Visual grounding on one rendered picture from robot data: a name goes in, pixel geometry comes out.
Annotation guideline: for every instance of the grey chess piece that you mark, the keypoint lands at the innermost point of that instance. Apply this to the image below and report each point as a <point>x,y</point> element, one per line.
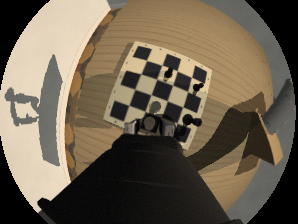
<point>155,106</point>

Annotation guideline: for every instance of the black and white chessboard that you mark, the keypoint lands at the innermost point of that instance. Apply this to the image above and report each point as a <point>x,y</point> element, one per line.
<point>142,80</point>

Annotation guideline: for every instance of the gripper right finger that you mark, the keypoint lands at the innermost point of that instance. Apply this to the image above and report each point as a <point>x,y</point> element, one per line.
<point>165,129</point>

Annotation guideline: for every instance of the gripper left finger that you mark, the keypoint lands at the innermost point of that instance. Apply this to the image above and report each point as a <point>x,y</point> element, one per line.
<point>132,127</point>

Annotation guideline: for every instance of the black chess king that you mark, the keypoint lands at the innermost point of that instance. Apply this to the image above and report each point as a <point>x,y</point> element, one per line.
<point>188,119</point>

